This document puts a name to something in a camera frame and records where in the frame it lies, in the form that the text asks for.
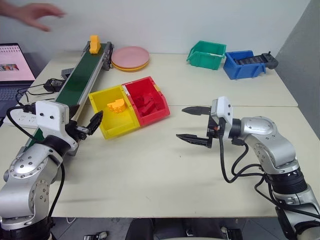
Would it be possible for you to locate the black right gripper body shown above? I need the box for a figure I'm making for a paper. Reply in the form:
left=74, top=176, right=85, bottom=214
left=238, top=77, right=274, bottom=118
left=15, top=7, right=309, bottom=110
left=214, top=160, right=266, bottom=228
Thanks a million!
left=206, top=105, right=226, bottom=150

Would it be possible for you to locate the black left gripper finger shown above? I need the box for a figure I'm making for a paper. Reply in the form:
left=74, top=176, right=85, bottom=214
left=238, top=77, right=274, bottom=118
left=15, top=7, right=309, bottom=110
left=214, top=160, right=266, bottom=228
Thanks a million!
left=86, top=110, right=104, bottom=135
left=67, top=104, right=81, bottom=121

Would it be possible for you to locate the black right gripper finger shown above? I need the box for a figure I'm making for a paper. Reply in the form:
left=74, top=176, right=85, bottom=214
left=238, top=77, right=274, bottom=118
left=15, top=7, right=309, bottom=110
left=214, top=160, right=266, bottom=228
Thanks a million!
left=175, top=133, right=210, bottom=149
left=181, top=106, right=212, bottom=117

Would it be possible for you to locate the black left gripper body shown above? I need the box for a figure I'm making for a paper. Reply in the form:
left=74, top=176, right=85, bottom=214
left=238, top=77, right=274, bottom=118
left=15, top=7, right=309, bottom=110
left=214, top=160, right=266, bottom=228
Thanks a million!
left=64, top=119, right=91, bottom=141

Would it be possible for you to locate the green conveyor belt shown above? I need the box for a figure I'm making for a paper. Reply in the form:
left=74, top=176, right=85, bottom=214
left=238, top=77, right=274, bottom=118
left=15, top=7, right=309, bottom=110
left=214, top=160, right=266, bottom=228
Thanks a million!
left=23, top=41, right=115, bottom=157

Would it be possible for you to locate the person's bare hand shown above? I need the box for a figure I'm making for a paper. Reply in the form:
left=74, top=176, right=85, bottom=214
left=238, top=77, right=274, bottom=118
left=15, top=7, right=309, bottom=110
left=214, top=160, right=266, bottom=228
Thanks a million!
left=17, top=3, right=67, bottom=33

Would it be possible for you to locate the yellow storage bin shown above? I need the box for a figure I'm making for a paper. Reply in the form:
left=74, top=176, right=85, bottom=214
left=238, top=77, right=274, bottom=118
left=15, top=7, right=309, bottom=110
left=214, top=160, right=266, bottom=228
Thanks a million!
left=88, top=84, right=141, bottom=140

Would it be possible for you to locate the yellow toy block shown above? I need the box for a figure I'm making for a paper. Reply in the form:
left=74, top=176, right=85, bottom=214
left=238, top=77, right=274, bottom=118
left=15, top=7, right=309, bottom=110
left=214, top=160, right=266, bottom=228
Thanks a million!
left=89, top=34, right=102, bottom=54
left=107, top=99, right=127, bottom=114

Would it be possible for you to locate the black power adapter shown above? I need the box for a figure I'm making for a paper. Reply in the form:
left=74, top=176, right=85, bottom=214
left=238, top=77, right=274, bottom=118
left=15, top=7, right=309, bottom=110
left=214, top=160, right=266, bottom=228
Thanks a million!
left=43, top=78, right=65, bottom=92

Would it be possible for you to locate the red storage bin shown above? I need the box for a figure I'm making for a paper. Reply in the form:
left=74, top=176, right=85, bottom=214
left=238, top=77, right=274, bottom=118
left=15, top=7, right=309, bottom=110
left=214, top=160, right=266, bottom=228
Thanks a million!
left=121, top=76, right=172, bottom=127

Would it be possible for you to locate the green storage bin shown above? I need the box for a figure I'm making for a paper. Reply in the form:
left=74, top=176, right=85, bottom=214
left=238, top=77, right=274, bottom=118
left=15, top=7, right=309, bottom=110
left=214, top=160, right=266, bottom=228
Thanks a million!
left=186, top=40, right=227, bottom=71

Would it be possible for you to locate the white power strip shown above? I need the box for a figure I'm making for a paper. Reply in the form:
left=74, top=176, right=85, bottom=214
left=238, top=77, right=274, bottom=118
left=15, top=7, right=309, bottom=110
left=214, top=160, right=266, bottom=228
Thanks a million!
left=1, top=107, right=39, bottom=130

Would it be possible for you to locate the blue storage bin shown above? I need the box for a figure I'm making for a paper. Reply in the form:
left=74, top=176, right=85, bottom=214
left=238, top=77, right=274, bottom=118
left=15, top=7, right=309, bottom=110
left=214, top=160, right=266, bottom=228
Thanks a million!
left=223, top=50, right=267, bottom=81

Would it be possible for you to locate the yellow plate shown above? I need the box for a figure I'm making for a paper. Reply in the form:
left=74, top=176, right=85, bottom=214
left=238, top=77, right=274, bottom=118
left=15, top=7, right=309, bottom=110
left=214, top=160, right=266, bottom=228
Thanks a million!
left=111, top=59, right=150, bottom=73

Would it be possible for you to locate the black ribbed block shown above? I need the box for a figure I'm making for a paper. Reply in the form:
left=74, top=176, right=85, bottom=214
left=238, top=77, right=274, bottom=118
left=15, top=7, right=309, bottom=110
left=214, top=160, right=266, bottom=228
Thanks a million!
left=233, top=55, right=263, bottom=67

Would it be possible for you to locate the pink plate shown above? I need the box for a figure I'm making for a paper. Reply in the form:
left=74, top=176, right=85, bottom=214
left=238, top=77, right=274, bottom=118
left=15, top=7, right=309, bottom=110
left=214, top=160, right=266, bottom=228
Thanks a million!
left=111, top=46, right=151, bottom=68

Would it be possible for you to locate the open laptop computer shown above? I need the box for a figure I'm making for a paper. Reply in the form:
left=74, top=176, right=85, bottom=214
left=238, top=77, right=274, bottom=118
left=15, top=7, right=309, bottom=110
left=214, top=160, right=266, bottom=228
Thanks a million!
left=0, top=42, right=37, bottom=121

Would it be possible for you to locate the black handheld controller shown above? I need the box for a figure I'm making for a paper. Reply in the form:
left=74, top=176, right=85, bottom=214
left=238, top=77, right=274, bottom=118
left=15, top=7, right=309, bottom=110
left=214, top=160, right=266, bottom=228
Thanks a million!
left=259, top=51, right=279, bottom=70

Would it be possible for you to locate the black boxy shape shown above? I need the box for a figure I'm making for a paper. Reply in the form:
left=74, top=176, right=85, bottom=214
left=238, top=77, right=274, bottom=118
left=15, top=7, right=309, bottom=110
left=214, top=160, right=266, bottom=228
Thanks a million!
left=220, top=225, right=244, bottom=240

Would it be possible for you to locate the dark rounded shape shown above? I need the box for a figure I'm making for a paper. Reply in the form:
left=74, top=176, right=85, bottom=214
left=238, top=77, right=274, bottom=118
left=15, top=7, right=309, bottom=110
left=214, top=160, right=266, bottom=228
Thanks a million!
left=124, top=218, right=156, bottom=240

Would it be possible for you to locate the small black white device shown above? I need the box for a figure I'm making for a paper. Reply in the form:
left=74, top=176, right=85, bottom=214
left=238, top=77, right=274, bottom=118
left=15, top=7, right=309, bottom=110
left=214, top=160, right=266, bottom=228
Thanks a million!
left=83, top=231, right=109, bottom=240

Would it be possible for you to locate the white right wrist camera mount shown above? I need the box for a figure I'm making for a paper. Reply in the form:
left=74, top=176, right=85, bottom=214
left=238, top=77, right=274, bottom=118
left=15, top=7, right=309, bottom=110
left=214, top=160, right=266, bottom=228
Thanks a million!
left=211, top=96, right=235, bottom=140

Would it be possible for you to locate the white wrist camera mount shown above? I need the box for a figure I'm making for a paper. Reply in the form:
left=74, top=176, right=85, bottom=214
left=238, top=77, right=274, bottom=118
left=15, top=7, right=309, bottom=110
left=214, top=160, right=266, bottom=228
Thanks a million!
left=34, top=99, right=78, bottom=152
left=211, top=96, right=235, bottom=140

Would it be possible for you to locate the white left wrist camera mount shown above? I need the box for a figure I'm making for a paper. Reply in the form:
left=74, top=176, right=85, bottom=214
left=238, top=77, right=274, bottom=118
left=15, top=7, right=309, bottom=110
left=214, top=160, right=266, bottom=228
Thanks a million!
left=34, top=99, right=78, bottom=152

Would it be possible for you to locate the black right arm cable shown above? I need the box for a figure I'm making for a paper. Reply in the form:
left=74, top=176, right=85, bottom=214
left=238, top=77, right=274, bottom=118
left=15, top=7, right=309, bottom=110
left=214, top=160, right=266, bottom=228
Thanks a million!
left=218, top=123, right=266, bottom=185

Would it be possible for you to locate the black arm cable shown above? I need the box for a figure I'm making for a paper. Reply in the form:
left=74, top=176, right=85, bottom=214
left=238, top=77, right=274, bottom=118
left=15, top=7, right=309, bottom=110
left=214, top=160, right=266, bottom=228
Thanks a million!
left=218, top=123, right=266, bottom=185
left=5, top=104, right=66, bottom=219

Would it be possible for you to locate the grey studded base plate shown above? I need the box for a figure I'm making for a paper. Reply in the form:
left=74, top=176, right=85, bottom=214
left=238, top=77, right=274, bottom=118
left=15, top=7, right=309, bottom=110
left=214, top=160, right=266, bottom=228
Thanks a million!
left=61, top=69, right=75, bottom=80

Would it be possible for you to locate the black adapter cable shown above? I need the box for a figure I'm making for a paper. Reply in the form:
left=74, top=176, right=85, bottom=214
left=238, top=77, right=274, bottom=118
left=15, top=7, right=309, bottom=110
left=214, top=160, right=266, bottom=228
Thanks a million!
left=15, top=83, right=60, bottom=106

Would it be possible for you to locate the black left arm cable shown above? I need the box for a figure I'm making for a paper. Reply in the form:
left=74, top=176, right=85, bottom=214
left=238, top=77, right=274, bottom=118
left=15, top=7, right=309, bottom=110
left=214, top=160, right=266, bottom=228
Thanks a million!
left=5, top=104, right=66, bottom=219

